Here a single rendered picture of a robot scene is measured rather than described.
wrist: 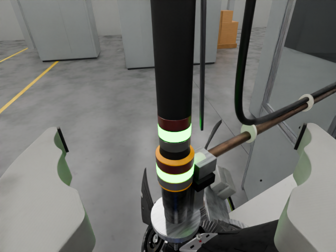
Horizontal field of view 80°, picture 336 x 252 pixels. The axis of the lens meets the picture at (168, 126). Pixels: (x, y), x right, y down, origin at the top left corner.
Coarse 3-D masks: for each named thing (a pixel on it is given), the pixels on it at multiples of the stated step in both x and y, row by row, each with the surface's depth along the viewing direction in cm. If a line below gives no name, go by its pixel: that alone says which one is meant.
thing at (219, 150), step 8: (320, 96) 40; (304, 104) 37; (288, 112) 35; (296, 112) 36; (272, 120) 32; (280, 120) 33; (256, 128) 31; (264, 128) 31; (240, 136) 29; (248, 136) 30; (224, 144) 28; (232, 144) 28; (216, 152) 27; (224, 152) 27
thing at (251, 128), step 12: (252, 0) 19; (252, 12) 19; (240, 36) 21; (240, 48) 21; (240, 60) 22; (240, 72) 22; (240, 84) 23; (240, 96) 24; (312, 96) 37; (240, 108) 25; (288, 108) 34; (240, 120) 27; (252, 120) 29; (264, 120) 30; (240, 132) 31; (252, 132) 29
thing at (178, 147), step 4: (160, 140) 21; (188, 140) 20; (160, 144) 21; (164, 144) 20; (168, 144) 20; (172, 144) 20; (176, 144) 20; (180, 144) 20; (184, 144) 20; (188, 144) 21; (164, 148) 21; (168, 148) 20; (172, 148) 20; (176, 148) 20; (180, 148) 20; (184, 148) 20
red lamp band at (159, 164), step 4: (156, 160) 22; (192, 160) 22; (156, 164) 23; (160, 164) 21; (164, 164) 21; (184, 164) 21; (188, 164) 21; (192, 164) 22; (160, 168) 22; (164, 168) 21; (168, 168) 21; (172, 168) 21; (176, 168) 21; (180, 168) 21; (184, 168) 21; (188, 168) 22; (168, 172) 21; (172, 172) 21; (176, 172) 21; (180, 172) 21
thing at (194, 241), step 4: (204, 236) 48; (208, 236) 47; (212, 236) 47; (192, 240) 48; (196, 240) 47; (204, 240) 46; (184, 244) 46; (188, 244) 46; (192, 244) 45; (196, 244) 45; (200, 244) 44; (180, 248) 45; (184, 248) 44; (188, 248) 44; (192, 248) 43; (196, 248) 42
